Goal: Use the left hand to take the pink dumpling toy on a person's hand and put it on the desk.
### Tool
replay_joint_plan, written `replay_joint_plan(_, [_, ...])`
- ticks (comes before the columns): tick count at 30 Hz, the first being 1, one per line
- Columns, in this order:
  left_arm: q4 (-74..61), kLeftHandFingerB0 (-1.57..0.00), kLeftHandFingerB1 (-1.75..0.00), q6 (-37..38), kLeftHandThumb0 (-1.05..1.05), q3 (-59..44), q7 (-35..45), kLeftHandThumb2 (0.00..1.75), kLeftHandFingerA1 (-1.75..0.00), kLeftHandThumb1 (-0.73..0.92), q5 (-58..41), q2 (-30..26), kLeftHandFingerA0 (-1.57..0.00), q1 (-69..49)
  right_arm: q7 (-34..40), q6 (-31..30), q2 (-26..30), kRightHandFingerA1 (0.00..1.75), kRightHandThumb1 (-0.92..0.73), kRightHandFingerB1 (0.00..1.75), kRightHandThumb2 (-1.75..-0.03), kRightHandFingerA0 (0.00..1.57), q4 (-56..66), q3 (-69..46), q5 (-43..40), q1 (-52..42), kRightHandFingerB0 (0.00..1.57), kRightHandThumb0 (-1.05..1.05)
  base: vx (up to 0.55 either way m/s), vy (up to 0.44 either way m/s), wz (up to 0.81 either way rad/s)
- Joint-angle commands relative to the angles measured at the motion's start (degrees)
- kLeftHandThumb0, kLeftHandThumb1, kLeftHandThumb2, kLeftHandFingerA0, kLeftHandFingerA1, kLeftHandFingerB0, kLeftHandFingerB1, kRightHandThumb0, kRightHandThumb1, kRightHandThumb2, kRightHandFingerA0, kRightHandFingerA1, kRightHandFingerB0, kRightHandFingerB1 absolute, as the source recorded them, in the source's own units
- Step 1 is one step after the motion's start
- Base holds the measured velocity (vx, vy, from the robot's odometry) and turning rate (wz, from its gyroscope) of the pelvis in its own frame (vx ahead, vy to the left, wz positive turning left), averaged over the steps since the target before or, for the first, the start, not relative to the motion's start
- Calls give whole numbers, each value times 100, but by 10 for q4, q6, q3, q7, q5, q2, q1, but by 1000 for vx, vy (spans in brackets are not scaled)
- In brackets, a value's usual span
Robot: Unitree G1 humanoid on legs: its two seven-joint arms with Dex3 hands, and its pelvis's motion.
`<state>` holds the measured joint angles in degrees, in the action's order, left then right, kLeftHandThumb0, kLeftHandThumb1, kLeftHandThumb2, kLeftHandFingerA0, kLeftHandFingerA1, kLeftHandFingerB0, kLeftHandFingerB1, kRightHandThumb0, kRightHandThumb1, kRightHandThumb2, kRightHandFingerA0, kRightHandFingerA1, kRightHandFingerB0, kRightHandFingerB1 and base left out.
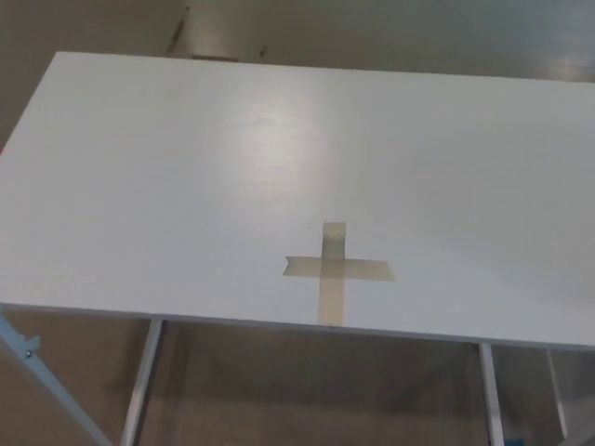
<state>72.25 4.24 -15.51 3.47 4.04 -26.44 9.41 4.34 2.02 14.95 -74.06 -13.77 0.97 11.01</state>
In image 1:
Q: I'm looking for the horizontal beige tape strip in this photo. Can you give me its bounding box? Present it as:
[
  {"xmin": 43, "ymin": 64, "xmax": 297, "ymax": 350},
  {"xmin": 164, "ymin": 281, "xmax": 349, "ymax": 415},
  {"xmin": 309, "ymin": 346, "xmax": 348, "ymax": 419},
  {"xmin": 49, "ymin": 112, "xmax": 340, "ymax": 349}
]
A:
[{"xmin": 283, "ymin": 256, "xmax": 397, "ymax": 282}]

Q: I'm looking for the white table leg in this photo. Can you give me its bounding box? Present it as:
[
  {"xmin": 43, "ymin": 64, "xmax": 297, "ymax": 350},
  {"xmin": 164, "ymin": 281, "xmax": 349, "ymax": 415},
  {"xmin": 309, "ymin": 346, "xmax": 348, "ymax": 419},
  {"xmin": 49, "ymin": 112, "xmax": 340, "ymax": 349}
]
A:
[
  {"xmin": 478, "ymin": 343, "xmax": 507, "ymax": 446},
  {"xmin": 120, "ymin": 317, "xmax": 165, "ymax": 446},
  {"xmin": 545, "ymin": 348, "xmax": 571, "ymax": 437}
]

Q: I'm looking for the grey-blue metal stand frame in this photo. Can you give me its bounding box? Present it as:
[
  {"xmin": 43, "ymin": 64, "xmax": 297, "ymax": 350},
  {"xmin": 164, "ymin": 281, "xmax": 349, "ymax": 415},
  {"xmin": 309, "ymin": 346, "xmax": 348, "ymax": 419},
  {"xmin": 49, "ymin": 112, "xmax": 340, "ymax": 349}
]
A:
[{"xmin": 0, "ymin": 312, "xmax": 116, "ymax": 446}]

